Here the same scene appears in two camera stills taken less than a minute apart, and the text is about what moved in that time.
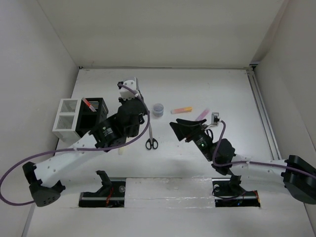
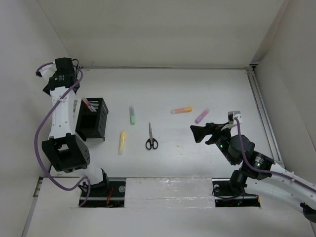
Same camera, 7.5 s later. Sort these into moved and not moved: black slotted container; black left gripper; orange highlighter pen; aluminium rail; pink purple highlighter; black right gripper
Moved: black left gripper; black right gripper
Not moved: pink purple highlighter; black slotted container; orange highlighter pen; aluminium rail
